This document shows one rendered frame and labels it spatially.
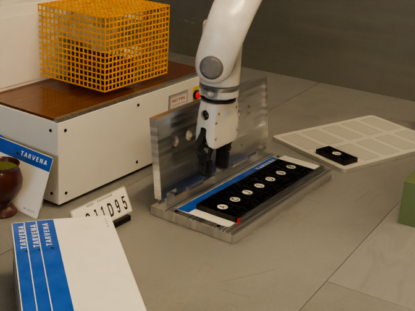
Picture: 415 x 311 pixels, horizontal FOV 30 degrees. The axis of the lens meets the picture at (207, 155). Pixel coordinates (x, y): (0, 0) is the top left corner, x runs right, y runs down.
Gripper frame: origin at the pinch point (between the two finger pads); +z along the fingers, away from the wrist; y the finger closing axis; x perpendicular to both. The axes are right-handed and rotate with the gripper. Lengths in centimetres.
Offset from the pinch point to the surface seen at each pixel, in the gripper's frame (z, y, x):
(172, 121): -10.4, -8.1, 5.7
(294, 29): 18, 217, 94
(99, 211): 4.4, -27.1, 9.0
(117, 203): 4.6, -21.8, 8.8
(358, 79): 36, 219, 57
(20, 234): -2, -52, 5
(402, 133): 7, 71, -17
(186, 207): 6.2, -10.9, -0.8
